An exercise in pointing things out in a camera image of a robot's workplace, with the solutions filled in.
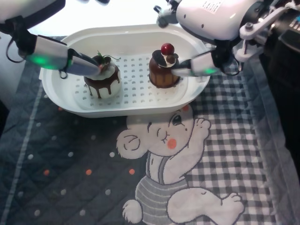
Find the grey quilt with printed bear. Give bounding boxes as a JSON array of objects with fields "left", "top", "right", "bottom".
[{"left": 0, "top": 35, "right": 297, "bottom": 225}]

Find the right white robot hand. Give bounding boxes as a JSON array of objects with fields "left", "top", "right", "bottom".
[{"left": 153, "top": 0, "right": 256, "bottom": 79}]

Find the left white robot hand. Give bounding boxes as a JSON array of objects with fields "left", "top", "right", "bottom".
[{"left": 0, "top": 0, "right": 105, "bottom": 79}]

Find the white oval perforated basin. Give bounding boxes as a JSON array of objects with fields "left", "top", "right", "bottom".
[{"left": 39, "top": 24, "right": 211, "bottom": 119}]

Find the white cake with chocolate drip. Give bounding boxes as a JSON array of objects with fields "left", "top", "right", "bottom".
[{"left": 83, "top": 50, "right": 122, "bottom": 99}]

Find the brown cake with red cherry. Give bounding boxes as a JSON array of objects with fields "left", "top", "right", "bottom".
[{"left": 148, "top": 43, "right": 181, "bottom": 89}]

